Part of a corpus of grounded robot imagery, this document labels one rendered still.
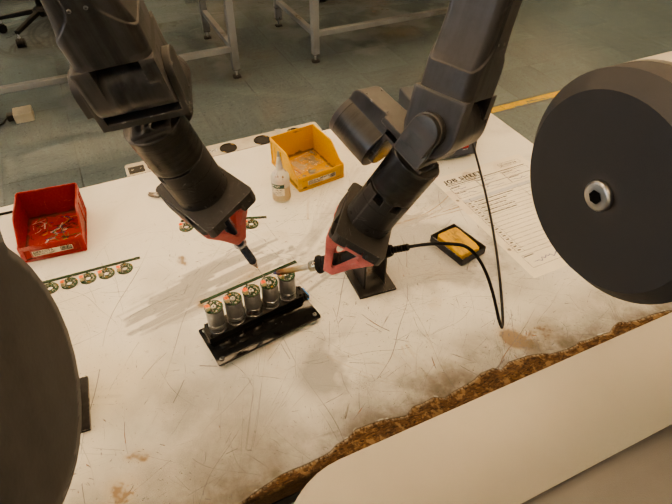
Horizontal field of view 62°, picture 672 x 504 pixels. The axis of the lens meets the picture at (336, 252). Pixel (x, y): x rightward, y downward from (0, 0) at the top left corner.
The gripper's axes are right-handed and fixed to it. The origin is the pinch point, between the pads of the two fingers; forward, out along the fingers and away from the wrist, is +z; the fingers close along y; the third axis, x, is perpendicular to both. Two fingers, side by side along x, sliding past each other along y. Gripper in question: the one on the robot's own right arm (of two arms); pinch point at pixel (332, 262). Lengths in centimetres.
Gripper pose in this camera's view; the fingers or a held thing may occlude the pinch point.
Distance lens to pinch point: 72.9
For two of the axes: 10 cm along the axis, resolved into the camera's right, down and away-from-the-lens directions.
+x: 8.6, 4.8, 1.8
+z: -4.6, 5.8, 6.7
